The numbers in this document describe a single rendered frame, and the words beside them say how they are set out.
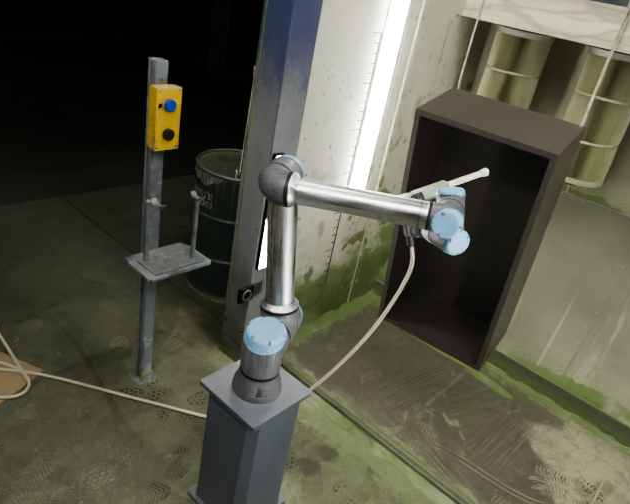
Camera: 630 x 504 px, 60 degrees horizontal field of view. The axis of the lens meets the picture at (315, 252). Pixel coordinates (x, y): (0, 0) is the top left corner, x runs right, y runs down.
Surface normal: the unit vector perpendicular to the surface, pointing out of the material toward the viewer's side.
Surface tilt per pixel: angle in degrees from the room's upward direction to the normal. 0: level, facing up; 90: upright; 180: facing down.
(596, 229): 57
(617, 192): 90
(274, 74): 90
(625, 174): 90
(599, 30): 90
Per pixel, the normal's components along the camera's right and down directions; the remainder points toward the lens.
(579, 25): -0.66, 0.24
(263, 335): 0.16, -0.83
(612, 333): -0.45, -0.28
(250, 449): 0.05, 0.47
